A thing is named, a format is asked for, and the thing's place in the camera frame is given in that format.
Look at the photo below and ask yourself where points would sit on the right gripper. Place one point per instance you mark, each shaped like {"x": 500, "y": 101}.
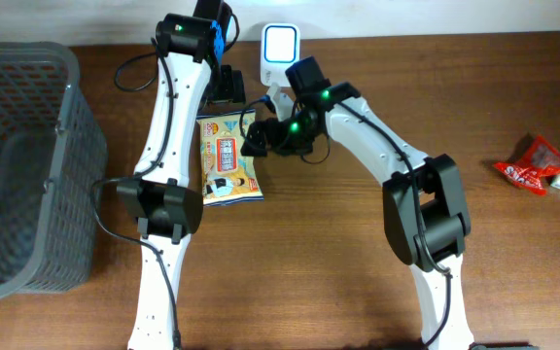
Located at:
{"x": 262, "y": 126}

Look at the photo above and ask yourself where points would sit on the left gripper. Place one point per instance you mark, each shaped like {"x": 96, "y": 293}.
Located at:
{"x": 232, "y": 88}

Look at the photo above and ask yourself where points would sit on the yellow wet wipes pack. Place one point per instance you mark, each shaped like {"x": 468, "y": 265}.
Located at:
{"x": 227, "y": 176}

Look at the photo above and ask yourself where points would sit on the red snack bag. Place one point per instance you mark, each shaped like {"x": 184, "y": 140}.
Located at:
{"x": 541, "y": 160}

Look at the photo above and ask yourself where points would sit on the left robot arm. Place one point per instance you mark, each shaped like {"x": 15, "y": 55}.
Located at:
{"x": 163, "y": 195}

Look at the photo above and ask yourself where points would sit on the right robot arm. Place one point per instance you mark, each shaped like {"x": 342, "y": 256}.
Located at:
{"x": 425, "y": 212}

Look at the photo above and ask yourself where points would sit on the white barcode scanner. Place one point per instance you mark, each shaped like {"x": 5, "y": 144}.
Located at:
{"x": 280, "y": 49}

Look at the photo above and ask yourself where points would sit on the grey plastic mesh basket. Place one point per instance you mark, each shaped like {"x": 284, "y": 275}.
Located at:
{"x": 51, "y": 151}

